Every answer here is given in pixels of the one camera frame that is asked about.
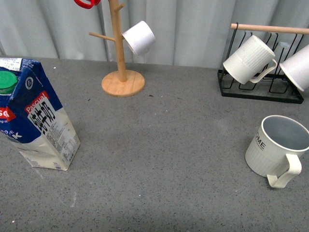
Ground cream ribbed mug on rack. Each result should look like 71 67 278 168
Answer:
223 35 278 85

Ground wooden mug tree stand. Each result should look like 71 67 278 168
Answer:
89 0 145 97

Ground white mug on tree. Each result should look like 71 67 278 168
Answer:
122 21 156 56

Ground red mug on tree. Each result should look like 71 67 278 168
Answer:
74 0 101 9

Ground black wire mug rack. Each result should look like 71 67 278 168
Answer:
217 23 309 104

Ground cream ribbed mug grey inside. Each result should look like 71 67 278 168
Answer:
245 115 309 189

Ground white mug black handle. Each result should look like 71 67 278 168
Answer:
280 45 309 92

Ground blue white milk carton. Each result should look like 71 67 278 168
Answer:
0 58 80 171

